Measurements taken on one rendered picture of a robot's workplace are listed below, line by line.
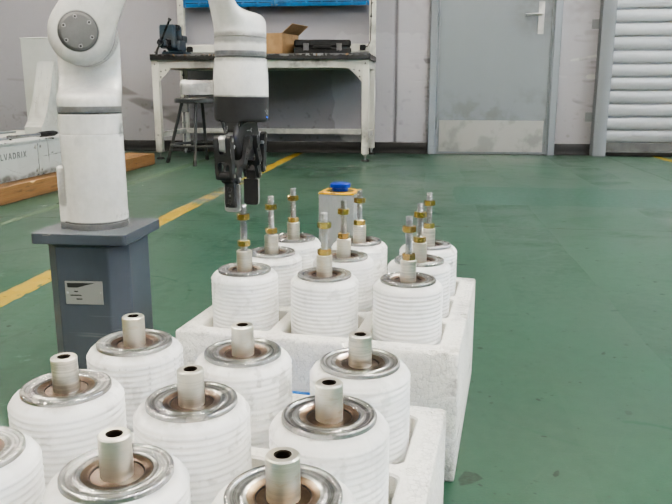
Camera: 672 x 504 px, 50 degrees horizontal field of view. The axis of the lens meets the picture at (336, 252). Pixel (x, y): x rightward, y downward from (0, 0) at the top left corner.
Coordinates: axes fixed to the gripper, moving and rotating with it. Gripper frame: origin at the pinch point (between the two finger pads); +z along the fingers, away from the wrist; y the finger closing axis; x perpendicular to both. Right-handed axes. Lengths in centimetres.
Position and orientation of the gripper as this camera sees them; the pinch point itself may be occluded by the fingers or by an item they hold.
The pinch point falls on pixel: (242, 198)
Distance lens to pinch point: 103.1
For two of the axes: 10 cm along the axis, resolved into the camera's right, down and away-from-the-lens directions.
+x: -9.6, -0.7, 2.6
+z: -0.1, 9.8, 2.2
